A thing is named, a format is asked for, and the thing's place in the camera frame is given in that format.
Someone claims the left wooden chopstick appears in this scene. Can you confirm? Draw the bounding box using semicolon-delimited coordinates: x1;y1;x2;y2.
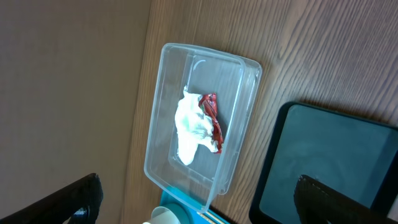
197;212;221;224

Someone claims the white paper cup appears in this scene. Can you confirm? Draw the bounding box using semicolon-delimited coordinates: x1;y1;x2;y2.
142;207;180;224

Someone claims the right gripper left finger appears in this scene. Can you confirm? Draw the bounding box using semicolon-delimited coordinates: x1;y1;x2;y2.
1;173;103;224

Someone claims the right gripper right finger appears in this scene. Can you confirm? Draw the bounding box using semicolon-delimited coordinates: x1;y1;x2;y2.
294;175;397;224

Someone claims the white napkin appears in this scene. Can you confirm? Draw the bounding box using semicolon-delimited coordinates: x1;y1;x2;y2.
175;86;215;166

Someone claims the teal plastic serving tray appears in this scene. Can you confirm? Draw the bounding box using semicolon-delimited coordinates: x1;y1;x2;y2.
159;186;232;224

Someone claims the wooden chopstick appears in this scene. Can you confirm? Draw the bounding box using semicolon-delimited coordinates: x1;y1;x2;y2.
199;211;229;224
197;212;221;224

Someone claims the black rectangular tray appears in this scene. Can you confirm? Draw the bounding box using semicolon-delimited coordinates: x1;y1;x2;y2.
249;101;397;223

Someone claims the clear plastic waste bin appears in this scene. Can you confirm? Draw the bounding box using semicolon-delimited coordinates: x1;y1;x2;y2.
144;43;262;213

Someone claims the red snack wrapper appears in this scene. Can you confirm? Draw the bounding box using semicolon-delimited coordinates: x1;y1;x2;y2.
198;93;224;154

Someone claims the right wooden chopstick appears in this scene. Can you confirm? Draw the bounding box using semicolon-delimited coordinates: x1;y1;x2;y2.
199;211;229;224

